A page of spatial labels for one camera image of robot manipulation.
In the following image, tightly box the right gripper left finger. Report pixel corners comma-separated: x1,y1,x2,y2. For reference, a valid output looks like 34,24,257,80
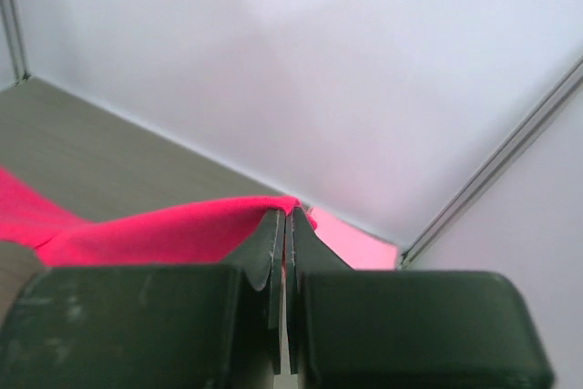
1,210,285,388

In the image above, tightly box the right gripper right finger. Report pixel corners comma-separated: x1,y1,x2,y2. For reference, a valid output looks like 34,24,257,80
286,209,555,388

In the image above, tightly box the red t shirt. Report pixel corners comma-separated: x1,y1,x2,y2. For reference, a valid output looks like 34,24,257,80
1,170,300,267

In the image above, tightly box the folded pink t shirt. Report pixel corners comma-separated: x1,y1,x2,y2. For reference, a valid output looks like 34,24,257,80
308,207,398,271

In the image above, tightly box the right aluminium frame post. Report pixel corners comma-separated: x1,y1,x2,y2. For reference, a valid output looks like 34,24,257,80
396,59,582,270

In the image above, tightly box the aluminium frame post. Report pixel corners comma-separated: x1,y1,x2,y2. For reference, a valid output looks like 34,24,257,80
1,0,30,84
396,59,582,270

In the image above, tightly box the left aluminium frame post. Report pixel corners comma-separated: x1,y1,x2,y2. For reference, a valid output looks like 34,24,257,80
1,0,30,84

